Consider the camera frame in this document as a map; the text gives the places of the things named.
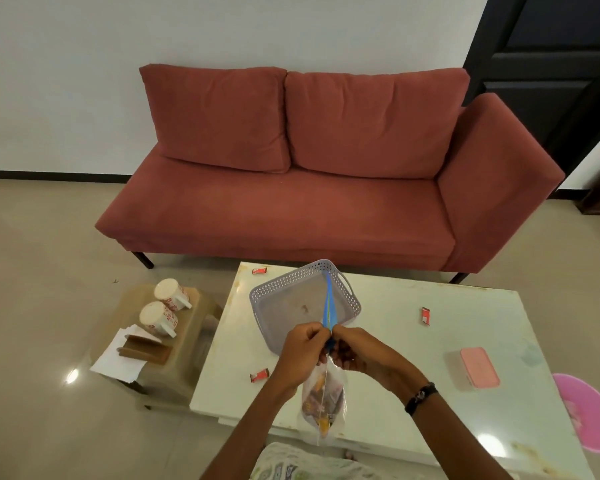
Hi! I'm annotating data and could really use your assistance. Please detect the person's right hand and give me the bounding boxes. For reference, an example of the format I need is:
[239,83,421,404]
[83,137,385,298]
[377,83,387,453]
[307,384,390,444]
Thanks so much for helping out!
[330,325,412,391]

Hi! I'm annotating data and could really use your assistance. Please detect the person's left hand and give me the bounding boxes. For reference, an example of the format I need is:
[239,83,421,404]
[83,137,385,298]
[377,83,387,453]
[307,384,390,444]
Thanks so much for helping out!
[271,322,333,393]

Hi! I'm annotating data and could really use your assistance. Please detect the clear blue-zip plastic bag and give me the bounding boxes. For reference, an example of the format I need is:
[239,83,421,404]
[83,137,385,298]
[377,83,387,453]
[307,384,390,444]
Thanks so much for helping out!
[299,271,349,447]

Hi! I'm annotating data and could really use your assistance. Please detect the person's right forearm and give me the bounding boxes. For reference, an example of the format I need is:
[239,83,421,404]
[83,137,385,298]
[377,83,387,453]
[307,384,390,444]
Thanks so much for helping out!
[380,370,514,480]

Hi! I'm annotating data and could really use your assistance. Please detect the person's left forearm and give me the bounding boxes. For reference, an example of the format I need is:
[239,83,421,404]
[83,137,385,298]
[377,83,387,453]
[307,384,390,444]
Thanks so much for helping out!
[200,376,302,480]

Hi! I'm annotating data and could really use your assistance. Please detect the grey perforated plastic basket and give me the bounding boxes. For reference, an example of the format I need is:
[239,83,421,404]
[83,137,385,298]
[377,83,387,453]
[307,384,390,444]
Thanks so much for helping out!
[249,259,362,357]

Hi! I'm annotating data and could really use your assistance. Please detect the snack packets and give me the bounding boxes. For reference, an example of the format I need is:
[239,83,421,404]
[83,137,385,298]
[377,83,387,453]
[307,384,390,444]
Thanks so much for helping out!
[303,367,345,436]

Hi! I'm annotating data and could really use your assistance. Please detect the black wristband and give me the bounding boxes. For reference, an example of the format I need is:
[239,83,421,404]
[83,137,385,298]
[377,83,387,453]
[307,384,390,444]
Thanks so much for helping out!
[404,382,439,417]

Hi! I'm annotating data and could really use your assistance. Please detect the white coffee table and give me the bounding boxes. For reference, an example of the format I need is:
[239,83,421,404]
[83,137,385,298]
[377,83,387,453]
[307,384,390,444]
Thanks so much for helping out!
[189,262,597,480]

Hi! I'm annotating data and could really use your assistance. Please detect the patterned light garment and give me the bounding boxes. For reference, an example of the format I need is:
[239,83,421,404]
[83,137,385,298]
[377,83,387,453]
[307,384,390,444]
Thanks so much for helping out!
[249,442,431,480]

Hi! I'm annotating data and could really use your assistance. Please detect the red fabric sofa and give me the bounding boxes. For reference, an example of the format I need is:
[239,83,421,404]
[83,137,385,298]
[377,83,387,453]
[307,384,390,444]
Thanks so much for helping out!
[95,64,566,285]

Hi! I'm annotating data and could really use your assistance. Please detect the pink-lidded plastic box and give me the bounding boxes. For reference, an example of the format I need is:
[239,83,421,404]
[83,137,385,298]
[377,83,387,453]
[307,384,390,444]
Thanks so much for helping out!
[443,347,501,392]

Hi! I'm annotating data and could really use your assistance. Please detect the beige plastic stool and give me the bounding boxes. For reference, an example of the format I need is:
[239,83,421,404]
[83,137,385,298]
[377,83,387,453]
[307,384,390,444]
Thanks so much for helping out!
[91,285,224,411]

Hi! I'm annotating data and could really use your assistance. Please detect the white mug red print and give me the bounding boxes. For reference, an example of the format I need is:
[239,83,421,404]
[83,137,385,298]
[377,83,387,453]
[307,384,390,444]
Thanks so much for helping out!
[153,278,193,313]
[139,301,179,339]

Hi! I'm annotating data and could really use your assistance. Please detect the brown cardboard piece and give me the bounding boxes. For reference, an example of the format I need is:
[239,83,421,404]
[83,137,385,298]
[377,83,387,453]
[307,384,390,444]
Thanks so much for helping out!
[116,334,174,366]

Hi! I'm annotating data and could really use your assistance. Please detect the white paper sheets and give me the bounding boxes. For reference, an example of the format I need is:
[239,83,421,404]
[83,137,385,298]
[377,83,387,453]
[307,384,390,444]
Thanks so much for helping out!
[90,324,164,384]

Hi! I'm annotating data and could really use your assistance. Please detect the large red back cushion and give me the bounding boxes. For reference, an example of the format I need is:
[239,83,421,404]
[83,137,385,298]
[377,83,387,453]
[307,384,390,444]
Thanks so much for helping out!
[284,68,471,180]

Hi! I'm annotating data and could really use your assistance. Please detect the small red back cushion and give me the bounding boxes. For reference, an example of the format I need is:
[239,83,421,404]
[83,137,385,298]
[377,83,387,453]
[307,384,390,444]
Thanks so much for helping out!
[139,64,292,174]

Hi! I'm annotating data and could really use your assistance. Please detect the pink plastic bin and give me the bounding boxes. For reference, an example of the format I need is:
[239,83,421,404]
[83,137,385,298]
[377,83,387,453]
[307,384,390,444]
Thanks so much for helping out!
[551,373,600,455]

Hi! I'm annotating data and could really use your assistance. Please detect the dark panelled door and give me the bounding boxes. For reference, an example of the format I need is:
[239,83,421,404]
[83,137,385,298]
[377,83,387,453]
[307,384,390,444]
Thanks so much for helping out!
[462,0,600,178]

